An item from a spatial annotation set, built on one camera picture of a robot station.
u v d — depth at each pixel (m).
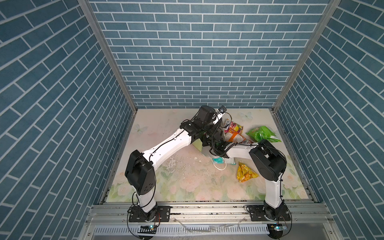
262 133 0.92
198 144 0.77
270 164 0.51
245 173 0.83
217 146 0.76
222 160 0.88
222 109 0.67
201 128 0.61
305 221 0.76
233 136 0.99
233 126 1.05
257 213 0.74
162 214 0.74
